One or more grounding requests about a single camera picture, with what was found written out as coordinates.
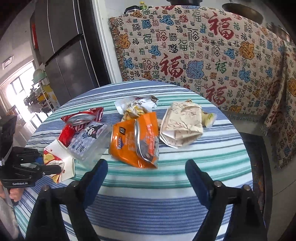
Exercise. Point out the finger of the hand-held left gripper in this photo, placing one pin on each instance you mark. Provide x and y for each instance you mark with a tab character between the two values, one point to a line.
49	169
40	160

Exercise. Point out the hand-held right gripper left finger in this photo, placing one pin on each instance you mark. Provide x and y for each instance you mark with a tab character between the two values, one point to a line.
97	178

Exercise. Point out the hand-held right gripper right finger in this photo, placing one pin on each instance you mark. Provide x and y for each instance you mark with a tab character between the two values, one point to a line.
196	183

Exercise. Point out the white red yellow paper bag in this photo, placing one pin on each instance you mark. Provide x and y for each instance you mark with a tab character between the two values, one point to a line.
59	166

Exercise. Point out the orange snack bag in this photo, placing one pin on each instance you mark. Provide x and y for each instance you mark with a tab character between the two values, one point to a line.
129	143

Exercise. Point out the small yellow wrapper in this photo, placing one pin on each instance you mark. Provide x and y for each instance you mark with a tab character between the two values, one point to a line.
208	118

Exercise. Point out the silver white wrapper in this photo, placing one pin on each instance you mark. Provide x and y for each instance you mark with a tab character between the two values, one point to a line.
136	104

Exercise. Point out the person's left forearm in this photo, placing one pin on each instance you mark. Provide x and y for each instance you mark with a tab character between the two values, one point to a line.
7	217

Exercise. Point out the person's left hand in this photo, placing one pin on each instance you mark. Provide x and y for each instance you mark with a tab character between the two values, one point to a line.
14	195

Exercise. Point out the red plastic bag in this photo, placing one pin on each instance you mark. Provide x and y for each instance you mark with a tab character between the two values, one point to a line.
66	136

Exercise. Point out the clear cartoon packet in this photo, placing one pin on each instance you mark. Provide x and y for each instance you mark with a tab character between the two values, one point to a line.
90	141

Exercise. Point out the round striped-cloth table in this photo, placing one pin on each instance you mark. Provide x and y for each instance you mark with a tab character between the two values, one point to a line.
148	208

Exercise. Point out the red snack wrapper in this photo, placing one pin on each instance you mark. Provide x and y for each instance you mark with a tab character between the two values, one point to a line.
79	118

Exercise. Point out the beige paper bag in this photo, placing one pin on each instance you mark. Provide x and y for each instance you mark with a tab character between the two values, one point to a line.
182	125

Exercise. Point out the yellow cardboard box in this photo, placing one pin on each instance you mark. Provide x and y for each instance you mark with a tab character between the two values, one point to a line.
49	95

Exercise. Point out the white storage rack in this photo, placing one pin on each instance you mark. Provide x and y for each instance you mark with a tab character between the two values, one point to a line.
41	92

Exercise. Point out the grey refrigerator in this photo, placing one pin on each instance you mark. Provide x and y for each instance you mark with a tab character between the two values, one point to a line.
62	46

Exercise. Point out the small printed blanket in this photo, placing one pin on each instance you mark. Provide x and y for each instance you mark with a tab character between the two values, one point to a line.
282	104

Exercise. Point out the red hanging cloth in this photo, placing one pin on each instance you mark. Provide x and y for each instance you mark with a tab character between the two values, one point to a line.
34	37

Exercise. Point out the large printed blanket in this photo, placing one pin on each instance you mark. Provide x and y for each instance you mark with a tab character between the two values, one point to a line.
196	58

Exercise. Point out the steel pot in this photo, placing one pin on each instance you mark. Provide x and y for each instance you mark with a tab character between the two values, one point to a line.
279	31

